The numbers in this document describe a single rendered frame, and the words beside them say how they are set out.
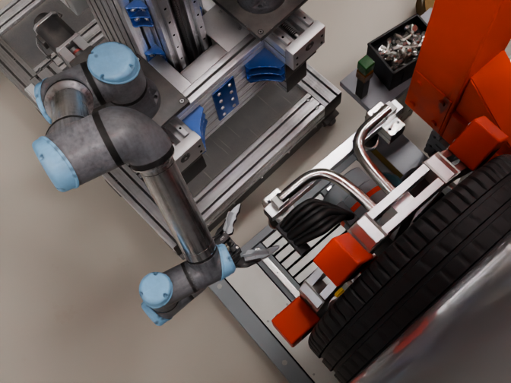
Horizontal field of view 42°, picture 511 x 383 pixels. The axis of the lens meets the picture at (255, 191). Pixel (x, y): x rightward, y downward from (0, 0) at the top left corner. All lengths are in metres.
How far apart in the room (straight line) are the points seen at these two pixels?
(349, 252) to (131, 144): 0.47
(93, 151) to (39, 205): 1.50
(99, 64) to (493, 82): 1.02
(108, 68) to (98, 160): 0.43
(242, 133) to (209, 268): 1.05
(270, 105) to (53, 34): 0.84
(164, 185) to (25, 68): 1.51
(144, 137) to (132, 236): 1.34
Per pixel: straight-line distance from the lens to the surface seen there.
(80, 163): 1.29
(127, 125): 1.28
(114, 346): 2.54
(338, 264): 1.32
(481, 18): 1.63
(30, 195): 2.80
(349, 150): 1.58
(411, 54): 2.20
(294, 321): 1.56
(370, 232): 1.37
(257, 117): 2.48
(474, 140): 1.49
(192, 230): 1.42
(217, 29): 2.06
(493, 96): 1.88
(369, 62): 2.06
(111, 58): 1.69
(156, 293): 1.48
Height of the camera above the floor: 2.42
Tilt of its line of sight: 70 degrees down
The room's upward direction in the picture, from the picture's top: 12 degrees counter-clockwise
